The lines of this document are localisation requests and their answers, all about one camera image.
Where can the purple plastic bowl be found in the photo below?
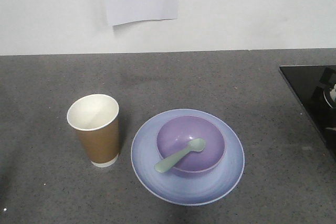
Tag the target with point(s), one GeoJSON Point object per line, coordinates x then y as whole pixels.
{"type": "Point", "coordinates": [174, 135]}

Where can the light green spoon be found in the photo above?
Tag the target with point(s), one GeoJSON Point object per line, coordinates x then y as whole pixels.
{"type": "Point", "coordinates": [195, 145]}

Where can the brown paper cup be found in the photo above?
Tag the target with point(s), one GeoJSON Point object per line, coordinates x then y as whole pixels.
{"type": "Point", "coordinates": [95, 120]}

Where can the light blue plate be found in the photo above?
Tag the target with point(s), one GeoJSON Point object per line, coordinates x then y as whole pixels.
{"type": "Point", "coordinates": [177, 187]}

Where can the black induction cooktop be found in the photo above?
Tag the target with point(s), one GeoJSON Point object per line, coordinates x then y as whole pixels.
{"type": "Point", "coordinates": [314, 87]}

